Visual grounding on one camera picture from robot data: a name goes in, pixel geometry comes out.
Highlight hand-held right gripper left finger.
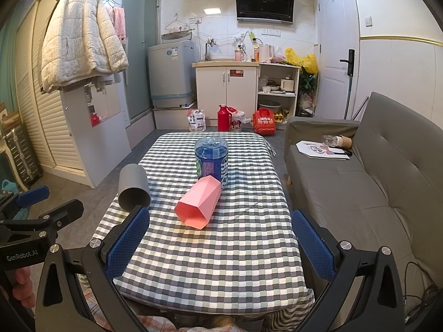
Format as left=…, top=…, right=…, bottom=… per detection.
left=35, top=205, right=151, bottom=332

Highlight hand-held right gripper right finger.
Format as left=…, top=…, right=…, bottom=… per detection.
left=292, top=209, right=407, bottom=332

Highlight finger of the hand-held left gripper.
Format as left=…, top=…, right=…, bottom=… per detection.
left=0, top=198, right=84, bottom=248
left=0, top=185, right=50, bottom=219

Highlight pink faceted cup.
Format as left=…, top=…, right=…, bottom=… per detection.
left=174, top=175, right=222, bottom=230

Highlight grey cup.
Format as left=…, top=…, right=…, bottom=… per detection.
left=118, top=163, right=152, bottom=211

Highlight person's left hand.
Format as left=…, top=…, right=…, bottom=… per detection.
left=11, top=268, right=36, bottom=305

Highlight dark ribbed suitcase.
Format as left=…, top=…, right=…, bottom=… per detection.
left=0, top=124, right=44, bottom=191

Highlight grey sofa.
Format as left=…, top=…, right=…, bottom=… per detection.
left=284, top=92, right=443, bottom=320

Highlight louvered wardrobe doors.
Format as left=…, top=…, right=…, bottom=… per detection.
left=14, top=0, right=88, bottom=178

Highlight white low cabinet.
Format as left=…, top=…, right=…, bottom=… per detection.
left=60, top=82, right=132, bottom=189

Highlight grey checkered tablecloth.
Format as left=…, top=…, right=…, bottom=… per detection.
left=91, top=132, right=315, bottom=332

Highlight white printed paper sheet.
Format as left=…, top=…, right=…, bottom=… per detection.
left=296, top=140, right=351, bottom=161

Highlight blue plastic bottle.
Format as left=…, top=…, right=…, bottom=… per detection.
left=194, top=136, right=230, bottom=189

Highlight red fabric bag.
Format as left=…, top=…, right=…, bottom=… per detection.
left=252, top=108, right=278, bottom=136

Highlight white detergent pouch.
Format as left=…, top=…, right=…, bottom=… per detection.
left=186, top=108, right=207, bottom=132

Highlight white cartoon print bag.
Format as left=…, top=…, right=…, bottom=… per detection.
left=230, top=110, right=251, bottom=132

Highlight red thermos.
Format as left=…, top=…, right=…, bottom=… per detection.
left=217, top=104, right=232, bottom=132

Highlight white open shelf unit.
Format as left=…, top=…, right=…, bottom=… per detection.
left=257, top=63, right=300, bottom=122

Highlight white quilted jacket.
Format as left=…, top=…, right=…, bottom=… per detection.
left=40, top=0, right=130, bottom=94

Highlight green plant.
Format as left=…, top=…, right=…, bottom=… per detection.
left=300, top=66, right=318, bottom=95

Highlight grey washing machine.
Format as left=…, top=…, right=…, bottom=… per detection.
left=148, top=40, right=196, bottom=109

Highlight white kitchen cabinet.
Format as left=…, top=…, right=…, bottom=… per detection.
left=192, top=61, right=260, bottom=114

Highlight frosted glass door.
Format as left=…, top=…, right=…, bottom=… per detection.
left=122, top=0, right=162, bottom=119

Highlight yellow plastic bag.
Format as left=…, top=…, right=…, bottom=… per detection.
left=285, top=48, right=318, bottom=74

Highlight pink towel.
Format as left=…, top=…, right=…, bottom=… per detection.
left=111, top=6, right=127, bottom=46

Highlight white electric kettle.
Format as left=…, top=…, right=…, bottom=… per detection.
left=259, top=43, right=276, bottom=64

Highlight white wash basin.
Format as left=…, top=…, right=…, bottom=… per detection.
left=161, top=31, right=193, bottom=44

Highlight white door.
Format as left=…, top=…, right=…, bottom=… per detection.
left=316, top=0, right=361, bottom=121

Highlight black floor cables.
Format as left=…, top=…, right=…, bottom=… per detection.
left=402, top=260, right=443, bottom=326

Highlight black door handle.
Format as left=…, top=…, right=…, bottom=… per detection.
left=339, top=49, right=356, bottom=76

